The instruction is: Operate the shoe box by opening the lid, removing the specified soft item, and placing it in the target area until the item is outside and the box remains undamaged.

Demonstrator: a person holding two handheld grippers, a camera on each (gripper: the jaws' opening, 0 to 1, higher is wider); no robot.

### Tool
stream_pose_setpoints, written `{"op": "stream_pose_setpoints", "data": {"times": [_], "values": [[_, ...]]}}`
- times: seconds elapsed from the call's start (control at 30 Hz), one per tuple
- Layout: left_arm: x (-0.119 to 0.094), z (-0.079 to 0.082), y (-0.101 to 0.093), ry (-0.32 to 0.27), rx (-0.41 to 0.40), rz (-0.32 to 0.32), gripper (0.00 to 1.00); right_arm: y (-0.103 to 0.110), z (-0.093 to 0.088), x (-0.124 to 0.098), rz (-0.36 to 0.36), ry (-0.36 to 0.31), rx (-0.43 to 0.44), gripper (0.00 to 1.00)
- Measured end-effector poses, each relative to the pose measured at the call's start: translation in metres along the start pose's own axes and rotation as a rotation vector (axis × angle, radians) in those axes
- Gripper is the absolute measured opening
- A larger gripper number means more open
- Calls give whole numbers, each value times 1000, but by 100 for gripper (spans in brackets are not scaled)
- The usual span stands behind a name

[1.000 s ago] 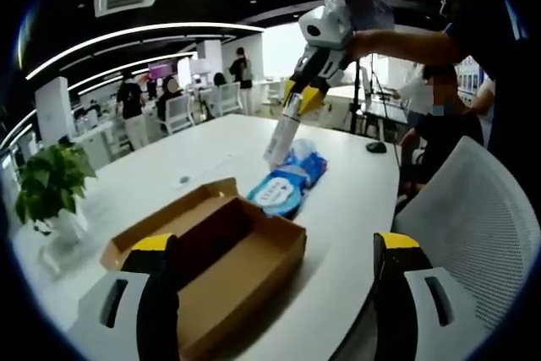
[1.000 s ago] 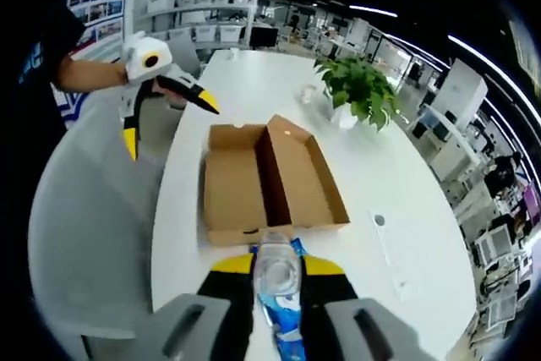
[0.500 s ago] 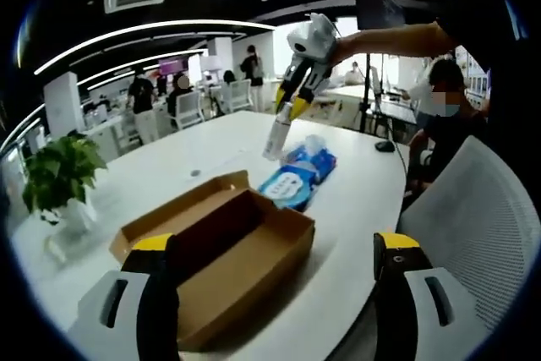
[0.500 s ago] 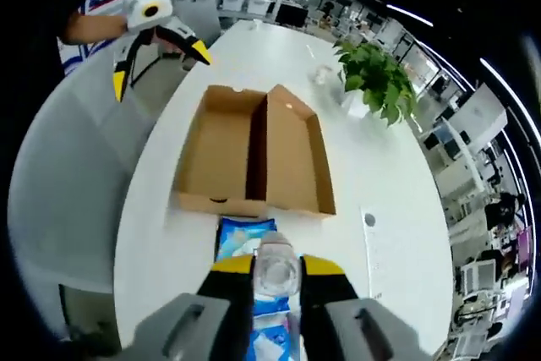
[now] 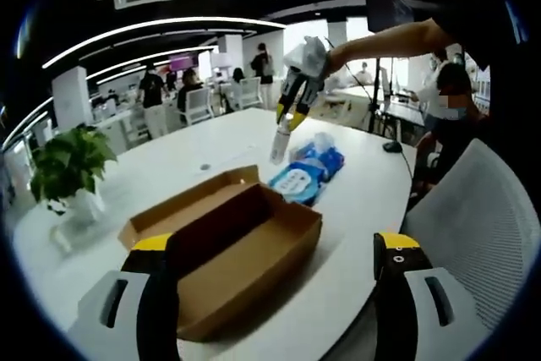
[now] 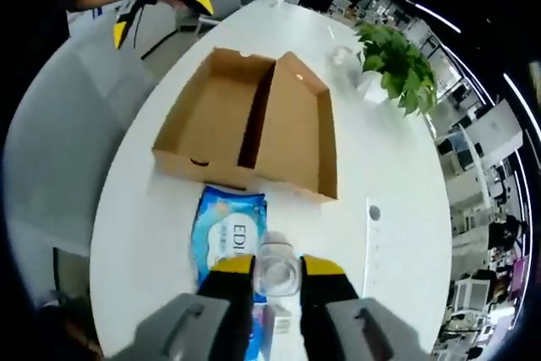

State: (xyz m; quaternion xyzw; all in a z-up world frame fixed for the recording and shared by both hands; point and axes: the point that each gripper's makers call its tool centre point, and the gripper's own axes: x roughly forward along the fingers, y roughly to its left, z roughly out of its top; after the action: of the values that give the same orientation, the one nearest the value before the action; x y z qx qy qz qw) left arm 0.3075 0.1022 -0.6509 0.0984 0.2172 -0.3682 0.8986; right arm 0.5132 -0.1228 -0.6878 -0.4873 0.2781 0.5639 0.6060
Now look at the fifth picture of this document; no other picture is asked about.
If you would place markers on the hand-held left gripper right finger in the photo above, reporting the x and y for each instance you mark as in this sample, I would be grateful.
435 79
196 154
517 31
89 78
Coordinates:
393 293

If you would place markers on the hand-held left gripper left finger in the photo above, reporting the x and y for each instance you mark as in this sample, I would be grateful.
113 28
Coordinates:
156 302

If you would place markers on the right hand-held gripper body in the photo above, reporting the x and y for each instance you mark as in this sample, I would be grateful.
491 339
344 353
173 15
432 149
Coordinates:
308 56

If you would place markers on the white spray bottle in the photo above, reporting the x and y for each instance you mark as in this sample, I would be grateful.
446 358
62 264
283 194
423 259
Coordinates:
280 143

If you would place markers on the blue soft tissue pack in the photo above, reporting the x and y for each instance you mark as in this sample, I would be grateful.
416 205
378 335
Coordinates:
325 158

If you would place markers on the blue wet wipes pack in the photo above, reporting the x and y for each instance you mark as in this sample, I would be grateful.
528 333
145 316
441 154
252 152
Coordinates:
296 181

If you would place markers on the brown cardboard shoe box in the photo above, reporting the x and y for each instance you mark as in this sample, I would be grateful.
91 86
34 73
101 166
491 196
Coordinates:
253 276

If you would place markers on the black tripod stand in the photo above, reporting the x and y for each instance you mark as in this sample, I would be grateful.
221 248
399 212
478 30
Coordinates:
375 94

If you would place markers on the cluster of white desk chairs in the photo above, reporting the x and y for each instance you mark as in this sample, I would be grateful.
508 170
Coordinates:
198 103

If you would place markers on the black computer mouse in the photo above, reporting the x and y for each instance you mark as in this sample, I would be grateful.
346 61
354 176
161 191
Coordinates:
393 146

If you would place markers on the white mesh office chair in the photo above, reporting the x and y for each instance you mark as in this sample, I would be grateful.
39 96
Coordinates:
473 217

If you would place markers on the small white cup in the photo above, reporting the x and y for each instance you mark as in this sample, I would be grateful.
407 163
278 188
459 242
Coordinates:
62 238

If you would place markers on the curved ceiling light strip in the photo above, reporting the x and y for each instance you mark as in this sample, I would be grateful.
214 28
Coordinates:
177 20

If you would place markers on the green potted plant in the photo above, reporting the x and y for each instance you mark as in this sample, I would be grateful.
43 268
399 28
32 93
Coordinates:
69 162

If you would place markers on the person's black shirt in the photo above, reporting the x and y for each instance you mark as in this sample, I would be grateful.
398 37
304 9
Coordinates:
477 27

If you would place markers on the purple wall screen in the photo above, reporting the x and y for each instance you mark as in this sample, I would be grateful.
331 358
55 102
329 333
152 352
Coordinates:
182 61

